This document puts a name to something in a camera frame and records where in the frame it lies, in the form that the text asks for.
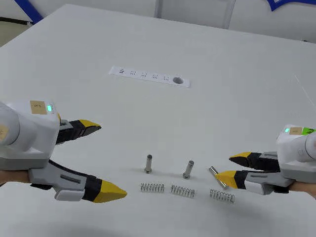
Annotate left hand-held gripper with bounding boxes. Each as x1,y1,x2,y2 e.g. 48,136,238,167
0,100,128,204

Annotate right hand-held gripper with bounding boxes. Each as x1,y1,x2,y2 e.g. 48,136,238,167
215,124,316,197

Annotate silver metal pin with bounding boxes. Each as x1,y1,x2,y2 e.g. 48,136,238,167
144,154,153,174
182,160,195,179
208,166,229,190

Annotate steel coil spring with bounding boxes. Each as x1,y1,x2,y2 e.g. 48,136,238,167
209,189,236,203
140,182,165,194
170,185,197,198

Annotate person's left forearm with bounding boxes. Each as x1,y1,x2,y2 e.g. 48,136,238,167
0,169,31,188

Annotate person's right forearm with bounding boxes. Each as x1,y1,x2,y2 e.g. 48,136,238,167
288,181,316,199

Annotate white built-in power strip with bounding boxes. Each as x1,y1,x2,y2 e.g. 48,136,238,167
108,65,192,88

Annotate blue floor tape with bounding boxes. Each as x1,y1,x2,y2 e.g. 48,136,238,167
15,0,44,25
267,0,316,11

